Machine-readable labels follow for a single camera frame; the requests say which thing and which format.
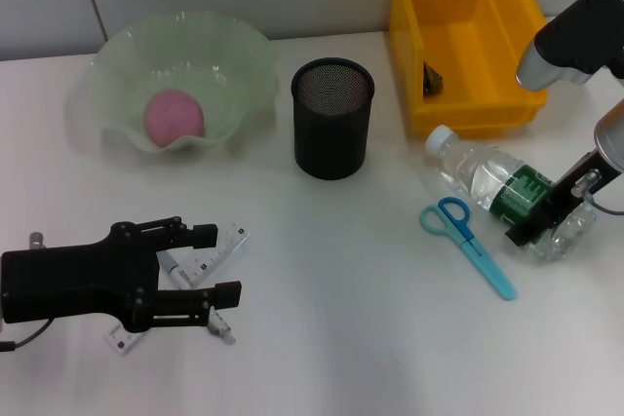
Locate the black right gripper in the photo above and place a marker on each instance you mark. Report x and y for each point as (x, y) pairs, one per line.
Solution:
(568, 189)

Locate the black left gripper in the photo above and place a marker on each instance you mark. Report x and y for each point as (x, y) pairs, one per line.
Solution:
(68, 282)

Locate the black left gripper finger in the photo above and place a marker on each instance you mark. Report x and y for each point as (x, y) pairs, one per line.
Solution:
(228, 294)

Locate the blue plastic scissors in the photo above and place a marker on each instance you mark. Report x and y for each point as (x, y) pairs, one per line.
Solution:
(487, 265)

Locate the clear water bottle green label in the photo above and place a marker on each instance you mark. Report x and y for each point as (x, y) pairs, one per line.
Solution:
(468, 167)

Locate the pink peach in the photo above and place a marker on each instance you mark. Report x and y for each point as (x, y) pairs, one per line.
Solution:
(173, 116)

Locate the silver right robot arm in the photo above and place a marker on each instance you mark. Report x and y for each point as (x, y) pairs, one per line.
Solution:
(612, 138)

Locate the clear plastic ruler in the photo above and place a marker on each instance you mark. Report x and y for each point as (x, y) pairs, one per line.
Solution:
(224, 250)

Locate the grey white pen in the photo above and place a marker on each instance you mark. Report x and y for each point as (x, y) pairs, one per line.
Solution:
(171, 267)

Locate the translucent green fruit bowl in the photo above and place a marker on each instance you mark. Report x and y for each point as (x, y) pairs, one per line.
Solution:
(219, 60)

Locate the black mesh cup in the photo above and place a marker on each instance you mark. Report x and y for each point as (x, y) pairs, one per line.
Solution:
(331, 143)

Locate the silver connector stub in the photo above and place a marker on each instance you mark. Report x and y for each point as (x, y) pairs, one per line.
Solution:
(36, 240)

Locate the yellow plastic bin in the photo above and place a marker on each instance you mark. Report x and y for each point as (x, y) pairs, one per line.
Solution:
(478, 46)

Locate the right wrist camera housing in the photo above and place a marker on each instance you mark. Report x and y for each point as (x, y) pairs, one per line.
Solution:
(570, 36)

